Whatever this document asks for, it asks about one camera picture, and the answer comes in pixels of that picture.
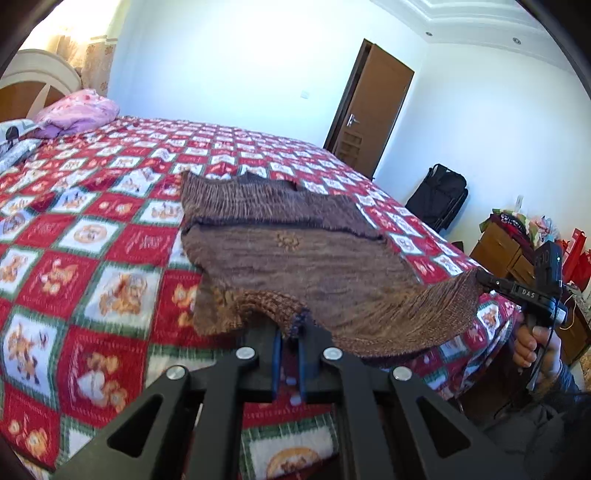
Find black folded stroller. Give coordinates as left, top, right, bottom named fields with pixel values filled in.
left=405, top=163, right=470, bottom=234

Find person's dark clothed body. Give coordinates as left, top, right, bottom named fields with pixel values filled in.
left=462, top=388, right=591, bottom=480

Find pile of colourful clothes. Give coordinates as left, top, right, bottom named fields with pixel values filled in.
left=479, top=207, right=556, bottom=251

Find red paper bags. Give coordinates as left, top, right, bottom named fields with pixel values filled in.
left=560, top=228, right=591, bottom=292

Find pink crumpled blanket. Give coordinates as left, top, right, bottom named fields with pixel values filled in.
left=34, top=89, right=121, bottom=139

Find grey patterned pillows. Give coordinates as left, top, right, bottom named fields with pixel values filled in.
left=0, top=137, right=43, bottom=172

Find red checked printed bedsheet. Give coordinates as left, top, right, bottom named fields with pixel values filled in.
left=0, top=115, right=523, bottom=480

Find person's right hand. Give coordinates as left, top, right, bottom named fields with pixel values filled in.
left=512, top=320, right=563, bottom=380

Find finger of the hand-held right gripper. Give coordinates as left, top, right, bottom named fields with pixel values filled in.
left=475, top=270, right=507, bottom=297

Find person's right forearm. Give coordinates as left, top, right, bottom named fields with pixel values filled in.
left=531, top=357, right=591, bottom=409

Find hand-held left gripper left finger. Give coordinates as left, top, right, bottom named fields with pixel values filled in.
left=55, top=324, right=283, bottom=480

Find white and wooden headboard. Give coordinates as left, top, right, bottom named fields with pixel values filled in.
left=0, top=48, right=84, bottom=123

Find brown knitted sweater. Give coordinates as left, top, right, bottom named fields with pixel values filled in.
left=179, top=170, right=485, bottom=359

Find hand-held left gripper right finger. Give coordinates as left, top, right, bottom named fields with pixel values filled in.
left=295, top=322, right=523, bottom=480

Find patterned beige curtain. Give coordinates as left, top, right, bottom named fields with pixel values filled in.
left=45, top=34, right=117, bottom=100

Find brown wooden door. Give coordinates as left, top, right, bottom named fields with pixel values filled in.
left=323, top=39, right=415, bottom=179

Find wooden cabinet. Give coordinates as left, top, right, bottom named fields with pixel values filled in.
left=468, top=217, right=591, bottom=366

